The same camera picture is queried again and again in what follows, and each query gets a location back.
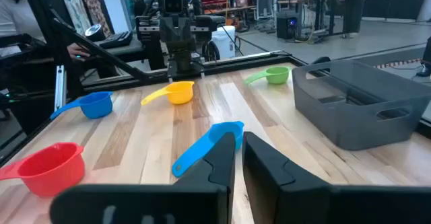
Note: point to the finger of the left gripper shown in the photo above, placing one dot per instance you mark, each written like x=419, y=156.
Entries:
x=187, y=35
x=169, y=35

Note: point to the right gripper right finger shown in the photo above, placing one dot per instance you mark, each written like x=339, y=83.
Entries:
x=286, y=197

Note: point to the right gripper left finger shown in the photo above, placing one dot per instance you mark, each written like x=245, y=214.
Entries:
x=208, y=197

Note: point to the light blue measuring cup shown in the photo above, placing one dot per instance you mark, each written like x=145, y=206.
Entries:
x=202, y=146

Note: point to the yellow measuring cup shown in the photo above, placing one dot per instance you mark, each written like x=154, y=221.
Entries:
x=180, y=94

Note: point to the green measuring cup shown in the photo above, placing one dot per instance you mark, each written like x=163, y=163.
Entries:
x=277, y=76

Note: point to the red measuring cup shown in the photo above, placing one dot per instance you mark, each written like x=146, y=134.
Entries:
x=50, y=170

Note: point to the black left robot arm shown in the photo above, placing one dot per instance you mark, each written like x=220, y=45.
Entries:
x=185, y=67

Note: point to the grey plastic basket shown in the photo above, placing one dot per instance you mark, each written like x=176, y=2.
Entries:
x=353, y=126

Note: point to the grey desk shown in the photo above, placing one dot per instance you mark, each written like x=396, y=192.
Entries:
x=134, y=49

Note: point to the black keyboard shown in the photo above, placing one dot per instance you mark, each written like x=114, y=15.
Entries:
x=116, y=39

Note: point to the white bucket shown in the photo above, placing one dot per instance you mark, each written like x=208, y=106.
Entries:
x=224, y=44

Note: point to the round black lamp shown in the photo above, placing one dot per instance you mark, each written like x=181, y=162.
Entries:
x=94, y=32

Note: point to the brown patterned panel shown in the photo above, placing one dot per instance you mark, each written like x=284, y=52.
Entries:
x=96, y=8

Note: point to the pale patterned panel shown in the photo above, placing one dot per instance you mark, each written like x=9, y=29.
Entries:
x=74, y=8

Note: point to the black computer tower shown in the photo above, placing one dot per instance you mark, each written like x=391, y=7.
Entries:
x=288, y=25

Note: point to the person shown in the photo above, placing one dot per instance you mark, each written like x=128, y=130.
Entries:
x=13, y=15

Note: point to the black desk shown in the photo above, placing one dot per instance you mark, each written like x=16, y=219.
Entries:
x=336, y=8

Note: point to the black hazard-striped mat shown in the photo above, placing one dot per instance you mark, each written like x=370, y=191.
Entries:
x=397, y=63

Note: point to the silver aluminium bracket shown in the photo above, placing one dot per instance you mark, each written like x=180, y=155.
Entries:
x=60, y=89

